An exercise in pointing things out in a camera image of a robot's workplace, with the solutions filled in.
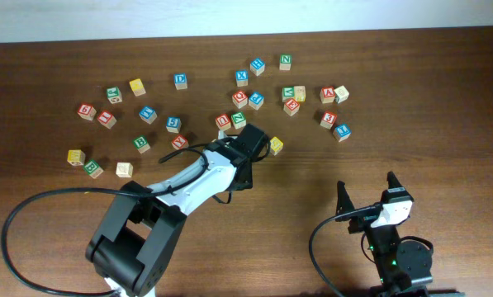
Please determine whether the blue D block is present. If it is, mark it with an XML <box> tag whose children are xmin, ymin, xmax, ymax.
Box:
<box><xmin>173</xmin><ymin>73</ymin><xmax>187</xmax><ymax>90</ymax></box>

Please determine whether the blue P block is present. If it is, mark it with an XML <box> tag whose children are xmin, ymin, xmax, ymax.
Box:
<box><xmin>249</xmin><ymin>92</ymin><xmax>264</xmax><ymax>110</ymax></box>

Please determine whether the blue 5 block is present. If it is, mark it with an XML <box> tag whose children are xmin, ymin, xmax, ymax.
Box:
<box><xmin>166</xmin><ymin>116</ymin><xmax>182</xmax><ymax>134</ymax></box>

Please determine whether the blue T block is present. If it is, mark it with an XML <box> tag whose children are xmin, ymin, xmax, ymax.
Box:
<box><xmin>139</xmin><ymin>106</ymin><xmax>157</xmax><ymax>125</ymax></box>

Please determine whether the green B block upper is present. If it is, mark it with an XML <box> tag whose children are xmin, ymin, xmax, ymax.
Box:
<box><xmin>133</xmin><ymin>135</ymin><xmax>150</xmax><ymax>153</ymax></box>

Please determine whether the red Q block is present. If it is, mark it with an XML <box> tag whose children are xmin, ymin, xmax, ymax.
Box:
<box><xmin>231</xmin><ymin>91</ymin><xmax>249</xmax><ymax>109</ymax></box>

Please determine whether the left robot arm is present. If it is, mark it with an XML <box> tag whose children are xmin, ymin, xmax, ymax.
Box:
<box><xmin>85</xmin><ymin>124</ymin><xmax>269</xmax><ymax>296</ymax></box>

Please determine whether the plain wooden block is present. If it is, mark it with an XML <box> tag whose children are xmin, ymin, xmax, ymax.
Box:
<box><xmin>116</xmin><ymin>163</ymin><xmax>134</xmax><ymax>178</ymax></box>
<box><xmin>334</xmin><ymin>86</ymin><xmax>349</xmax><ymax>104</ymax></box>
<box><xmin>217</xmin><ymin>130</ymin><xmax>238</xmax><ymax>139</ymax></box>

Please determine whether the plain wooden block left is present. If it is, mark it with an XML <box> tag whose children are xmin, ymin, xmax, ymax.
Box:
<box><xmin>116</xmin><ymin>163</ymin><xmax>134</xmax><ymax>178</ymax></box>

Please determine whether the red A block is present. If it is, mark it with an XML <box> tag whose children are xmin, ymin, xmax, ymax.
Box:
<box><xmin>320</xmin><ymin>86</ymin><xmax>336</xmax><ymax>104</ymax></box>

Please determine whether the plain wooden block right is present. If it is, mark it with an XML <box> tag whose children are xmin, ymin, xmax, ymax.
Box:
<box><xmin>334</xmin><ymin>86</ymin><xmax>349</xmax><ymax>104</ymax></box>

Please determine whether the red 3 block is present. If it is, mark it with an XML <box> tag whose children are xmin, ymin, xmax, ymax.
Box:
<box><xmin>320</xmin><ymin>111</ymin><xmax>337</xmax><ymax>130</ymax></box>

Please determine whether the red E block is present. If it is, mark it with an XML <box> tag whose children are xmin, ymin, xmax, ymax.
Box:
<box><xmin>283</xmin><ymin>98</ymin><xmax>301</xmax><ymax>116</ymax></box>

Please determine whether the blue X block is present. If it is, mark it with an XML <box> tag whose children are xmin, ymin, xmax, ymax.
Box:
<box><xmin>235</xmin><ymin>70</ymin><xmax>249</xmax><ymax>87</ymax></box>

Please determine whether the red I block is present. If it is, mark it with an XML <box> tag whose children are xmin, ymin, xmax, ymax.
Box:
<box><xmin>97</xmin><ymin>111</ymin><xmax>116</xmax><ymax>129</ymax></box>

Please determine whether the green C block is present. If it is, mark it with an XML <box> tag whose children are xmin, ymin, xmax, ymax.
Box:
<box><xmin>106</xmin><ymin>87</ymin><xmax>122</xmax><ymax>104</ymax></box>

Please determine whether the red U block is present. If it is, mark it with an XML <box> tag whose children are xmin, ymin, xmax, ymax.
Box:
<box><xmin>216</xmin><ymin>114</ymin><xmax>231</xmax><ymax>131</ymax></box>

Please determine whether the yellow edged 8 block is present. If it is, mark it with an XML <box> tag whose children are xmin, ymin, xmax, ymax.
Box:
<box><xmin>293</xmin><ymin>86</ymin><xmax>306</xmax><ymax>102</ymax></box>

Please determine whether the green B block lower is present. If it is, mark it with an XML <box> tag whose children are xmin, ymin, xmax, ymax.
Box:
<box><xmin>83</xmin><ymin>160</ymin><xmax>104</xmax><ymax>179</ymax></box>

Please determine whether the yellow block top left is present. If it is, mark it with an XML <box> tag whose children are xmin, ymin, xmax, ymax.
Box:
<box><xmin>130</xmin><ymin>78</ymin><xmax>146</xmax><ymax>97</ymax></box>

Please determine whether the green N block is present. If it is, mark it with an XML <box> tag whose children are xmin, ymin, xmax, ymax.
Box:
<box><xmin>279</xmin><ymin>54</ymin><xmax>292</xmax><ymax>71</ymax></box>

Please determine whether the blue H block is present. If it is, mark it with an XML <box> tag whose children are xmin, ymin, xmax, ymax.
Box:
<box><xmin>250</xmin><ymin>58</ymin><xmax>266</xmax><ymax>76</ymax></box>

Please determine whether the red Y block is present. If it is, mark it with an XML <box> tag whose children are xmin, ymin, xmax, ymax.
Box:
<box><xmin>171</xmin><ymin>134</ymin><xmax>189</xmax><ymax>150</ymax></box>

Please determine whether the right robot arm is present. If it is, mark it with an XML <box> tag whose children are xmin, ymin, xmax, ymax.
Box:
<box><xmin>335</xmin><ymin>172</ymin><xmax>464</xmax><ymax>296</ymax></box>

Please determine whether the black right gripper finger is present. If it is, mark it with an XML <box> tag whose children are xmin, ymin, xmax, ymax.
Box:
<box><xmin>335</xmin><ymin>181</ymin><xmax>354</xmax><ymax>221</ymax></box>
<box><xmin>386</xmin><ymin>172</ymin><xmax>403</xmax><ymax>190</ymax></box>

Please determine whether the yellow W block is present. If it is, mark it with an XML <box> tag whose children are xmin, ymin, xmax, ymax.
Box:
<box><xmin>67</xmin><ymin>149</ymin><xmax>86</xmax><ymax>166</ymax></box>

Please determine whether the green b block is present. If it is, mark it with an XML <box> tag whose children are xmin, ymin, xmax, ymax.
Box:
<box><xmin>133</xmin><ymin>135</ymin><xmax>150</xmax><ymax>153</ymax></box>
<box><xmin>83</xmin><ymin>160</ymin><xmax>104</xmax><ymax>179</ymax></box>

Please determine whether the green V block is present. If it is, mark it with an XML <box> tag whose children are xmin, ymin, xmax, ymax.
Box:
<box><xmin>282</xmin><ymin>87</ymin><xmax>295</xmax><ymax>102</ymax></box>

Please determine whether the yellow S block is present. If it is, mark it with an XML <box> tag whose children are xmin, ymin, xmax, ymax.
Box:
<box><xmin>270</xmin><ymin>136</ymin><xmax>284</xmax><ymax>156</ymax></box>

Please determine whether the blue I block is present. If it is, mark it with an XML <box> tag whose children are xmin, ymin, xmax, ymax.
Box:
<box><xmin>333</xmin><ymin>124</ymin><xmax>352</xmax><ymax>142</ymax></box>

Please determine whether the green Z block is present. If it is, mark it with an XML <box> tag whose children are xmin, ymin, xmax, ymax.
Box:
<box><xmin>231</xmin><ymin>111</ymin><xmax>247</xmax><ymax>130</ymax></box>

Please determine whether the plain wooden block centre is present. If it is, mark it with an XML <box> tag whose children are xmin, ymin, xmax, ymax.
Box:
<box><xmin>217</xmin><ymin>130</ymin><xmax>238</xmax><ymax>139</ymax></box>

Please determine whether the red 6 block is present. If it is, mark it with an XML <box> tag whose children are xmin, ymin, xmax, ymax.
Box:
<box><xmin>78</xmin><ymin>103</ymin><xmax>97</xmax><ymax>120</ymax></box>

